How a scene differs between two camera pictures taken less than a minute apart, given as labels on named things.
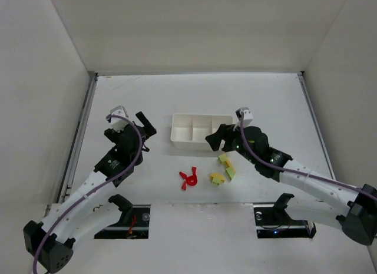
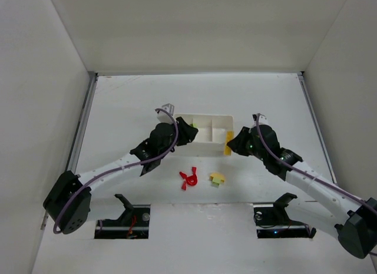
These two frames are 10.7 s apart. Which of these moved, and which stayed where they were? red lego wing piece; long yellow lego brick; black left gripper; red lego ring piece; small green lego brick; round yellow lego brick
Moved: long yellow lego brick; black left gripper
Stayed: red lego ring piece; small green lego brick; round yellow lego brick; red lego wing piece
